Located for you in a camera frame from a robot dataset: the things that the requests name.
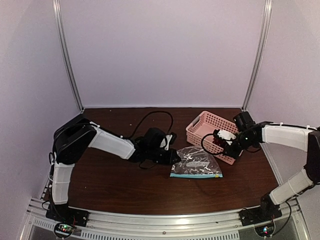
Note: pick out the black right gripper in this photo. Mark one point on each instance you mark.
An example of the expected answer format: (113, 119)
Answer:
(234, 154)

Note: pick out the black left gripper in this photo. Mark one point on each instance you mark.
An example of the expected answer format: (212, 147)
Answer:
(169, 160)

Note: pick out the clear zip top bag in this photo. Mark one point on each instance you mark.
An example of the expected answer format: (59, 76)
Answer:
(195, 164)

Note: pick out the dark red grape bunch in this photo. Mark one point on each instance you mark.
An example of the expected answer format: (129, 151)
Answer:
(219, 141)

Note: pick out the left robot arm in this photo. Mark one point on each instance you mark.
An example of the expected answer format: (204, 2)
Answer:
(72, 140)

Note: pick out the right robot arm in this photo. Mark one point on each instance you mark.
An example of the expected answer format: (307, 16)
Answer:
(303, 140)

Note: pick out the pink perforated plastic basket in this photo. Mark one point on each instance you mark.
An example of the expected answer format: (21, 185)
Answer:
(206, 123)

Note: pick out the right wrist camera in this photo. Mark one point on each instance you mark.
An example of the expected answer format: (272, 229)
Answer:
(226, 136)

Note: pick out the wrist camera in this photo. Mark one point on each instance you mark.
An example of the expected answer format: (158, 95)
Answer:
(226, 136)
(168, 140)

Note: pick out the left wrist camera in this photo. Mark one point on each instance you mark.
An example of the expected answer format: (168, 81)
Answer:
(168, 140)

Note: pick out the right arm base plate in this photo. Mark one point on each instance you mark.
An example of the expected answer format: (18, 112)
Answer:
(256, 215)

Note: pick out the front aluminium rail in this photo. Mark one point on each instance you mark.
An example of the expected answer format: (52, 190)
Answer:
(221, 225)

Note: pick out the right aluminium frame post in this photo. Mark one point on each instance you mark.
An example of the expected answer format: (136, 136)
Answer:
(263, 36)

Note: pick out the aluminium frame post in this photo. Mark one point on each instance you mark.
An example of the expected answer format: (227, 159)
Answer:
(263, 36)
(65, 54)

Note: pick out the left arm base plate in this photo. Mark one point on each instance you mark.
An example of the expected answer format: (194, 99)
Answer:
(65, 214)

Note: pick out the left aluminium frame post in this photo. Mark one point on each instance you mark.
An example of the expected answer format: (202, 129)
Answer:
(65, 54)

